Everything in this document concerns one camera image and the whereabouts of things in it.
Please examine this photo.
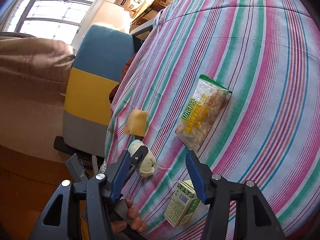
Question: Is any beige sock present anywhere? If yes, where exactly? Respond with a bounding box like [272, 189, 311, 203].
[128, 140, 156, 178]

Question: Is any yellow sponge block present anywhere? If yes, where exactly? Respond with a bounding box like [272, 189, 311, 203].
[124, 109, 148, 137]

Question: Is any green white small carton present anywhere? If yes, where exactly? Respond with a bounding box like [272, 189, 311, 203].
[164, 179, 201, 227]

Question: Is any operator hand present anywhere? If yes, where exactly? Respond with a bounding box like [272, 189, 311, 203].
[111, 199, 147, 233]

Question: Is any dark red cloth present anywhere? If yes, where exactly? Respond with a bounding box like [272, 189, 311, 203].
[109, 54, 136, 103]

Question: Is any grey yellow blue chair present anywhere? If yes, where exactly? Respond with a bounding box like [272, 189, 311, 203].
[54, 25, 143, 158]

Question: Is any pink curtain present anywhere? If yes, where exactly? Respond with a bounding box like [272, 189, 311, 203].
[1, 33, 76, 163]

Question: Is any striped pink green tablecloth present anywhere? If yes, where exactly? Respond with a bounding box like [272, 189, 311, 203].
[104, 0, 319, 239]

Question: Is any wooden desk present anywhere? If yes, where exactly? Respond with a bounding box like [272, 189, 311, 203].
[130, 0, 190, 28]

